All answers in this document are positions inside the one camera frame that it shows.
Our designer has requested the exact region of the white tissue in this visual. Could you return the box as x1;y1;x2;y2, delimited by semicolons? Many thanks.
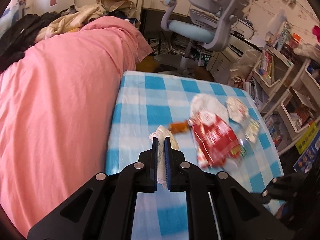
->
149;125;179;189

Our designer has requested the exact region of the orange peel piece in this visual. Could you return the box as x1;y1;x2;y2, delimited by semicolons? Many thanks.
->
169;120;190;134

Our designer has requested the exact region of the red snack bag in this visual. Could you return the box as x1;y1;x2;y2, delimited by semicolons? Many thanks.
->
188;110;245;171

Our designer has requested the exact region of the large white paper towel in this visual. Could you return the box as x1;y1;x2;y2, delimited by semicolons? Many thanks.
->
190;93;229;123

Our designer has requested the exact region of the white red wrapper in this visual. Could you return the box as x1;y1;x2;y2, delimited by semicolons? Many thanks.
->
226;97;249;124

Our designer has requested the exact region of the clear plastic wrapper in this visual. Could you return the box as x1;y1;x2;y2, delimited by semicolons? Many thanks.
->
245;119;260;144

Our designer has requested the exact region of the pink duvet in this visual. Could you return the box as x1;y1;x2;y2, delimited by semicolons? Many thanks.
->
1;16;152;236

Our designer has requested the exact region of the white drawer cabinet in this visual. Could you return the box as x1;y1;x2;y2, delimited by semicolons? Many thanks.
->
206;36;266;85

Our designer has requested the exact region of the yellow blue box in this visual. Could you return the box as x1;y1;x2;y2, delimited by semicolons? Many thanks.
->
293;124;319;173

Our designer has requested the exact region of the white shelf rack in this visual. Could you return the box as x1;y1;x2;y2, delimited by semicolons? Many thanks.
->
246;21;320;156

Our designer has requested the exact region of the beige clothes pile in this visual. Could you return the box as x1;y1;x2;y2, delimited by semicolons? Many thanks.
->
35;4;106;43

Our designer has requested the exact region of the grey blue office chair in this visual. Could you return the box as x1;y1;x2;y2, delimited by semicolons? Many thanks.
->
154;0;249;77

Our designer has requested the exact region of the black clothes pile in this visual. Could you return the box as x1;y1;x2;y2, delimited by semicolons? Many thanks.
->
1;11;61;73

